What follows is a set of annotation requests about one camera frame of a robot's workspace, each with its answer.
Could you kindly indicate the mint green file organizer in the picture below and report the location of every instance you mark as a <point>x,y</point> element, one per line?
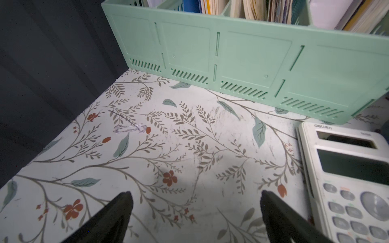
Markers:
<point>329,75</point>

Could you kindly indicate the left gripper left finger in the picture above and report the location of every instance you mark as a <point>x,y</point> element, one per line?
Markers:
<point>109,225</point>

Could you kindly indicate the white calculator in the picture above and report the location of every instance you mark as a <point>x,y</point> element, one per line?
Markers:
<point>347,174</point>

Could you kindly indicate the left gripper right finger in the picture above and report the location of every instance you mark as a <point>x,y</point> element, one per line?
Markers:
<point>284,225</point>

